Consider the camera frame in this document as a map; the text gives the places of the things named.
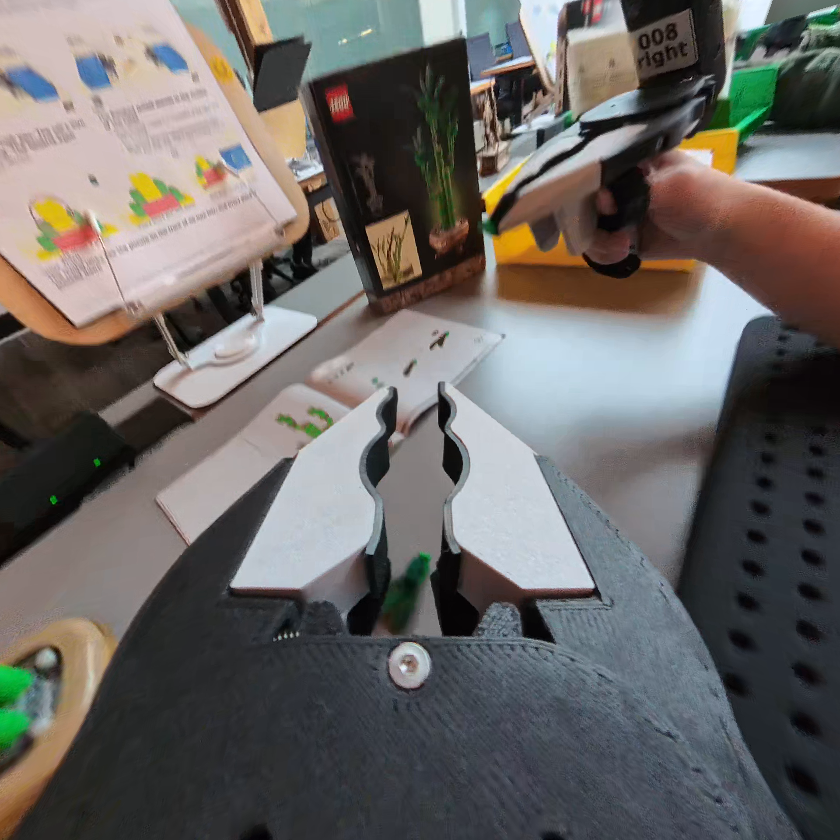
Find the dark green cloth bundle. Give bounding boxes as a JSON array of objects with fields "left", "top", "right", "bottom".
[{"left": 771, "top": 13, "right": 840, "bottom": 132}]

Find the wooden book stand white base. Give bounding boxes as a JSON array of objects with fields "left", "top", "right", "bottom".
[{"left": 0, "top": 0, "right": 319, "bottom": 409}]

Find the black lego set box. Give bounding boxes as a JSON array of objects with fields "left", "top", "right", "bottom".
[{"left": 302, "top": 36, "right": 488, "bottom": 315}]

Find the person's right forearm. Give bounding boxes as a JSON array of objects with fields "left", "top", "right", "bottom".
[{"left": 705, "top": 174, "right": 840, "bottom": 352}]

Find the black partition panel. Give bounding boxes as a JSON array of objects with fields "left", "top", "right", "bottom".
[{"left": 252, "top": 36, "right": 312, "bottom": 112}]

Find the cluster of green leaf sprigs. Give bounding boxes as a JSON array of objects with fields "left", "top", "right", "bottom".
[{"left": 382, "top": 553, "right": 433, "bottom": 634}]

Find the brown wooden model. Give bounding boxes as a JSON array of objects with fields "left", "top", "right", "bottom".
[{"left": 474, "top": 82, "right": 514, "bottom": 177}]

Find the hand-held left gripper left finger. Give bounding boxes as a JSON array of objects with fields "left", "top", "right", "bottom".
[{"left": 230, "top": 386, "right": 399, "bottom": 636}]

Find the open instruction booklet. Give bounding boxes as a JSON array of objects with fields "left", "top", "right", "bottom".
[{"left": 156, "top": 310, "right": 506, "bottom": 546}]

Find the black box with green lights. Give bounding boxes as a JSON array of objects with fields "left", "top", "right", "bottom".
[{"left": 0, "top": 412, "right": 135, "bottom": 565}]

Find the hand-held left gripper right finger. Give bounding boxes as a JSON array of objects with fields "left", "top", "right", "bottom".
[{"left": 433, "top": 382, "right": 597, "bottom": 636}]

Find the yellow plastic bin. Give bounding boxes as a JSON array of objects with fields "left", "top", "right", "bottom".
[{"left": 482, "top": 128, "right": 741, "bottom": 271}]

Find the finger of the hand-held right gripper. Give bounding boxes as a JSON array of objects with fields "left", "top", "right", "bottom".
[
  {"left": 497, "top": 159, "right": 606, "bottom": 232},
  {"left": 489, "top": 134, "right": 606, "bottom": 222}
]

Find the black studded mat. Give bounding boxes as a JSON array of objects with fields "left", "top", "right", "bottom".
[{"left": 676, "top": 315, "right": 840, "bottom": 840}]

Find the green plastic bin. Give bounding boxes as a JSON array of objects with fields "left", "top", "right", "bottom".
[{"left": 725, "top": 64, "right": 782, "bottom": 145}]

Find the person's right hand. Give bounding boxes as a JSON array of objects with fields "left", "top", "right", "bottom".
[{"left": 583, "top": 150, "right": 729, "bottom": 265}]

